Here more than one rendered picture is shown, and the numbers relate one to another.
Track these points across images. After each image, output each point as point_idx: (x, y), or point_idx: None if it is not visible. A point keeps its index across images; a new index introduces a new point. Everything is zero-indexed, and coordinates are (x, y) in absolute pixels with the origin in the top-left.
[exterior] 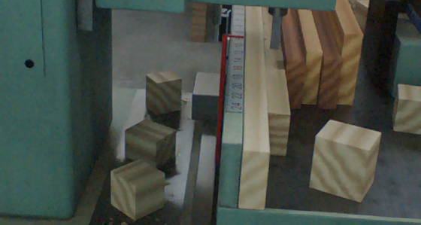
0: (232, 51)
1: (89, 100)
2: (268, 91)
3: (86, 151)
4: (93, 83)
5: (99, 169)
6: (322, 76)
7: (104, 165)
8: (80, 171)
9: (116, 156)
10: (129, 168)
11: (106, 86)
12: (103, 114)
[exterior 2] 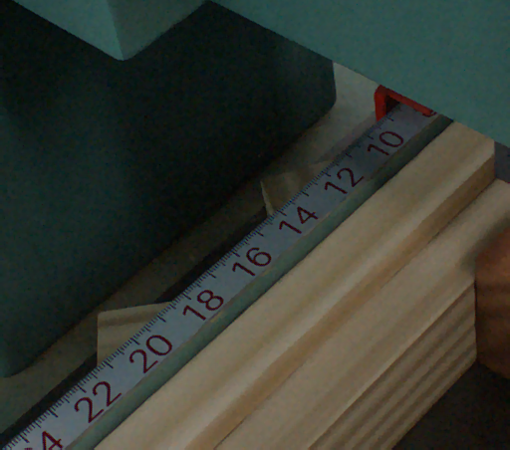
0: (333, 170)
1: (107, 126)
2: (307, 366)
3: (91, 235)
4: (137, 82)
5: (189, 249)
6: None
7: (209, 238)
8: (51, 286)
9: (255, 223)
10: (137, 324)
11: (264, 53)
12: (242, 118)
